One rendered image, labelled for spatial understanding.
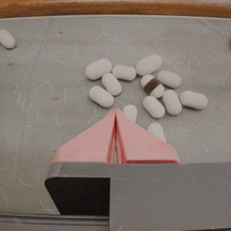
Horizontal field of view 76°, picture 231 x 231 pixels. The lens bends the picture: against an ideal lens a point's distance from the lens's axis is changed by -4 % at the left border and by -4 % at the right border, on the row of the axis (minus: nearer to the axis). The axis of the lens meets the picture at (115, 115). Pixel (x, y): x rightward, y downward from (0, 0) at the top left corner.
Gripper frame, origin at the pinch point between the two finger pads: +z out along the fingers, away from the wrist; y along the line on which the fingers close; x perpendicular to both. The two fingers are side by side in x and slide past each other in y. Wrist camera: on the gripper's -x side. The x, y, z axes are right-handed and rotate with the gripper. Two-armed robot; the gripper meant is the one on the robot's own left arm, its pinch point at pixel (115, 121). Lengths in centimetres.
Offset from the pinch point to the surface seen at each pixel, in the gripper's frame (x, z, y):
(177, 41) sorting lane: -3.2, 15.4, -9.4
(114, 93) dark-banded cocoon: 1.6, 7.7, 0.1
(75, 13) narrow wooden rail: -6.9, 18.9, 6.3
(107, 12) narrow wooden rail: -6.9, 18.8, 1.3
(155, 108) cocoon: 2.6, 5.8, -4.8
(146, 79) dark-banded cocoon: 0.1, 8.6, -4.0
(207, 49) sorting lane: -2.5, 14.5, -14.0
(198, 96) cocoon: 1.4, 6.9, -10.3
